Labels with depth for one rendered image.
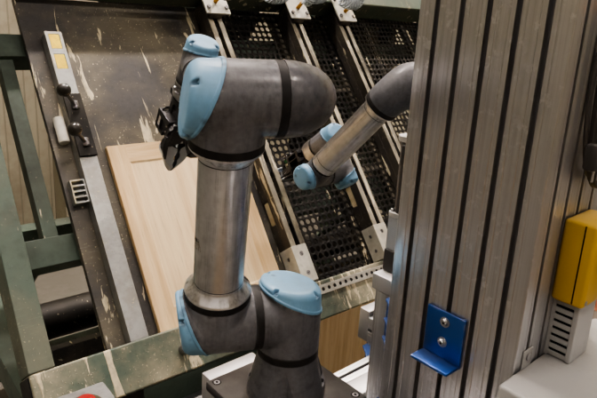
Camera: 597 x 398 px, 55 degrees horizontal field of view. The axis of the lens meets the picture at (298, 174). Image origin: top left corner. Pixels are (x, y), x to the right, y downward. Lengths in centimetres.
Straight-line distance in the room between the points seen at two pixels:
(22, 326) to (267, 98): 94
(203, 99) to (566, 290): 61
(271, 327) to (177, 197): 84
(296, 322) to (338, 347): 138
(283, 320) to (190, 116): 42
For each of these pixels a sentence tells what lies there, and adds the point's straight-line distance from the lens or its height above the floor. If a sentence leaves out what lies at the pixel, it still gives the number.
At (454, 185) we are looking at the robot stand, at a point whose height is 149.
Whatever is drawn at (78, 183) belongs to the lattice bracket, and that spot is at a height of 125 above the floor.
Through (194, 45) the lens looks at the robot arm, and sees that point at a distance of 126.
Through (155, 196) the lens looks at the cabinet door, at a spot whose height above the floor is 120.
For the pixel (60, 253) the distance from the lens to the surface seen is 168.
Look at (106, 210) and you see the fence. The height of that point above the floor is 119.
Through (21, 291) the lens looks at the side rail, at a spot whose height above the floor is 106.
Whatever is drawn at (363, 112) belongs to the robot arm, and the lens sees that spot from 146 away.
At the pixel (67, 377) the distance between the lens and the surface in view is 153.
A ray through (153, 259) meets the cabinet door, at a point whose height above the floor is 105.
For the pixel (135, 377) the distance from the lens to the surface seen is 157.
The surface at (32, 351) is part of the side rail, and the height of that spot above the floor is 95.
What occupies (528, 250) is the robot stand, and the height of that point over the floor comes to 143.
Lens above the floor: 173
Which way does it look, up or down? 15 degrees down
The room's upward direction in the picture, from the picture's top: 3 degrees clockwise
